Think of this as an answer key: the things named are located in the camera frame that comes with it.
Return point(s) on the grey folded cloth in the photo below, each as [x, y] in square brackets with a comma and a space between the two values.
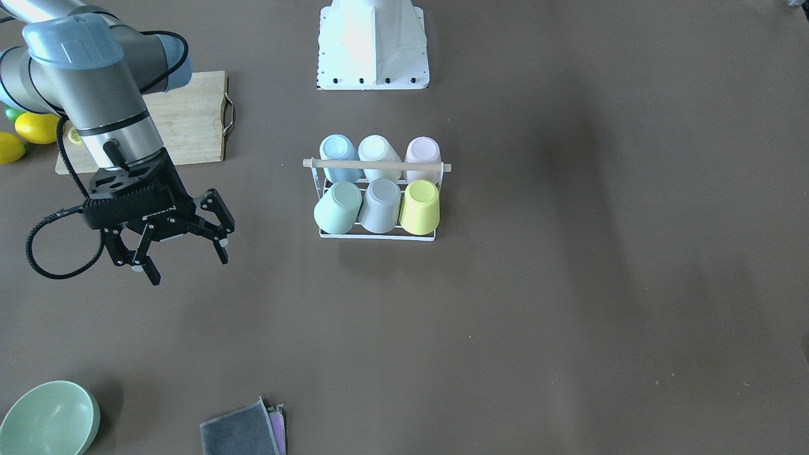
[245, 431]

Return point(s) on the white wire cup rack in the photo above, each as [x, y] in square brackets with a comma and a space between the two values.
[358, 232]

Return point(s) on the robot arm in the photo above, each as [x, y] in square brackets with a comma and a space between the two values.
[82, 64]

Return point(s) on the wooden cutting board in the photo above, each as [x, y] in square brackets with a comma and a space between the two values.
[191, 119]

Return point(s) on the green cup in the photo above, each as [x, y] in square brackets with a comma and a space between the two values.
[336, 212]

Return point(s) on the pink cup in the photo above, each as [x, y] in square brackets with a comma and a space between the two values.
[423, 150]

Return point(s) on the light blue cup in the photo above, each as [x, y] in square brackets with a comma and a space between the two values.
[338, 147]

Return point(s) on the green lime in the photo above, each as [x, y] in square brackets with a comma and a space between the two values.
[12, 114]

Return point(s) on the purple folded cloth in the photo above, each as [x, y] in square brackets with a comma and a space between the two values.
[277, 419]

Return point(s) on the yellow cup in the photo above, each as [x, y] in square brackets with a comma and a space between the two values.
[420, 208]

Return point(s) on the green bowl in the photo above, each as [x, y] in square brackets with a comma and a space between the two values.
[58, 417]

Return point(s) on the yellow lemon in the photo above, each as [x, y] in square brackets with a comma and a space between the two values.
[12, 148]
[36, 128]

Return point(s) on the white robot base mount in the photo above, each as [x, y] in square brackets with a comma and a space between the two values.
[372, 45]

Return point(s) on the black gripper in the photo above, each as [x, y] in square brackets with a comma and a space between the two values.
[175, 189]

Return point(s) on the cream white cup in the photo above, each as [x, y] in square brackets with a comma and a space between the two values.
[376, 148]

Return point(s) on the grey cup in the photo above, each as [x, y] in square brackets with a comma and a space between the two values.
[380, 207]

